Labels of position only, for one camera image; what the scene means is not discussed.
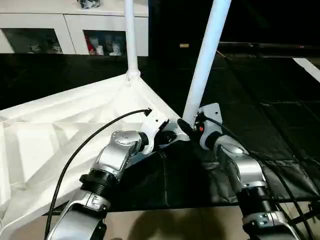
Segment white plastic table leg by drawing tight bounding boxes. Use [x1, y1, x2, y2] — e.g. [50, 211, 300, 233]
[123, 0, 142, 82]
[182, 0, 233, 127]

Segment white plastic table top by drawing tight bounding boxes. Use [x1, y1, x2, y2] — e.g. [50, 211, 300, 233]
[0, 72, 193, 236]

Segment black work mat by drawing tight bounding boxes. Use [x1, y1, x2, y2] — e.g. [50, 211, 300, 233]
[0, 52, 320, 211]

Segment red bottle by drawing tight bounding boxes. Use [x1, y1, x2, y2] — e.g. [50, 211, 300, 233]
[87, 36, 96, 55]

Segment black stand legs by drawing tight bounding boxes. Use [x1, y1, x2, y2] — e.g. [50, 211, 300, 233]
[287, 200, 320, 226]

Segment white glass-door cabinet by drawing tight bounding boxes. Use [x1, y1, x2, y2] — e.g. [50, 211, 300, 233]
[0, 0, 150, 57]

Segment small silver ornament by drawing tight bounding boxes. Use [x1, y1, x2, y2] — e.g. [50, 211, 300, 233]
[77, 0, 101, 9]

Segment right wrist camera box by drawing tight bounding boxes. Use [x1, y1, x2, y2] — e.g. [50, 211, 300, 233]
[199, 103, 223, 136]

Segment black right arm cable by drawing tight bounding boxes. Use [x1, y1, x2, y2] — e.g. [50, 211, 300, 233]
[204, 116, 320, 240]

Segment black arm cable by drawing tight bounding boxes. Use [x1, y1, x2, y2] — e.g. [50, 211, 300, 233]
[44, 108, 153, 240]
[204, 116, 320, 240]

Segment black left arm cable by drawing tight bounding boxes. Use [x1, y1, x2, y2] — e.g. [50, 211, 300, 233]
[44, 108, 153, 240]

